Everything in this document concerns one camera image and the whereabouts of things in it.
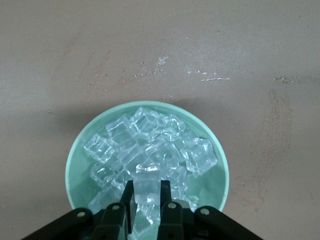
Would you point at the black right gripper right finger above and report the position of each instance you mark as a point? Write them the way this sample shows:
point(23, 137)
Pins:
point(175, 225)

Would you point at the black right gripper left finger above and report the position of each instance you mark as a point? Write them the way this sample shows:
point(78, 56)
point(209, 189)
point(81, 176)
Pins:
point(107, 225)

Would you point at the single clear ice cube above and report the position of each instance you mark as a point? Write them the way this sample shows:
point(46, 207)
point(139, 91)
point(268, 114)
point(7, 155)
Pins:
point(147, 185)

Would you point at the pile of clear ice cubes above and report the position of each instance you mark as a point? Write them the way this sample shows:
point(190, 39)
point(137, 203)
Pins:
point(155, 140)

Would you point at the mint green round bowl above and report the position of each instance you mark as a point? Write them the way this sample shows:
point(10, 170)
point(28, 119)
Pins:
point(80, 180)

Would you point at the brown table mat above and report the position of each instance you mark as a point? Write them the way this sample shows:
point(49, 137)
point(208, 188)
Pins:
point(75, 50)

